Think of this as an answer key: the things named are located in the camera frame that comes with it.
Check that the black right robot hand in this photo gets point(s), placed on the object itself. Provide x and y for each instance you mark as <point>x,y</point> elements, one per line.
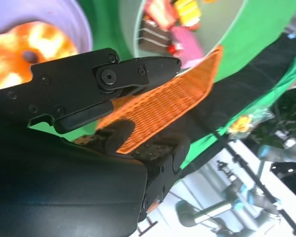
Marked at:
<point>64,185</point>

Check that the orange striped bread roll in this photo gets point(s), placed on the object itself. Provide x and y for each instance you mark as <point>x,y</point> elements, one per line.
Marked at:
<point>47,42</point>

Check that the pale grey round bowl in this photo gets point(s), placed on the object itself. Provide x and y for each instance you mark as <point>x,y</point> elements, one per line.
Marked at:
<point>212,14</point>

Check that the orange wicker basket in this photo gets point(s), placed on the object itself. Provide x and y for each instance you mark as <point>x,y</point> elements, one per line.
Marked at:
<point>167,98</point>

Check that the chocolate layer cake slice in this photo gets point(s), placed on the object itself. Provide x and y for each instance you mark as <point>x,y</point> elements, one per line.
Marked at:
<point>153,37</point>

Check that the white round plate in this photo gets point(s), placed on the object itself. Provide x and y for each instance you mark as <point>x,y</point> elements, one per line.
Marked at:
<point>59,12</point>

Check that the pink cake slice with blueberry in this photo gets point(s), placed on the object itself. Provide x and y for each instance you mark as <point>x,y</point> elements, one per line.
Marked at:
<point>187,47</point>

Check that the salmon pink layer cake slice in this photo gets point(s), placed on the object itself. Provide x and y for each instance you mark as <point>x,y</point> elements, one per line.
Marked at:
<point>160,12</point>

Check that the yellow layer cake slice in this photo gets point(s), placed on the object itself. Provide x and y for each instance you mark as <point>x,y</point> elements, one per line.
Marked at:
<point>187,11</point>

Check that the green cloth on neighbouring table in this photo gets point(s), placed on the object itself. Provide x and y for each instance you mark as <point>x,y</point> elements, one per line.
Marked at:
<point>204,150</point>

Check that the black tripod stand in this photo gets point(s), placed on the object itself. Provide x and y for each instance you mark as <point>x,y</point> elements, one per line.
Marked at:
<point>239,158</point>

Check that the clear bag of yellow items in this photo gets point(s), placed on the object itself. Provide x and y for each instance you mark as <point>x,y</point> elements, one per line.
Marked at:
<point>241,123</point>

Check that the black cloth backdrop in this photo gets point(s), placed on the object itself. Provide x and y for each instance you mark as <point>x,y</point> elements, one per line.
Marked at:
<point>249,81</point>

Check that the green tablecloth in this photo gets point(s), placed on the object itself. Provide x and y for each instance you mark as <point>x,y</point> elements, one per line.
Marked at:
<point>261,37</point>

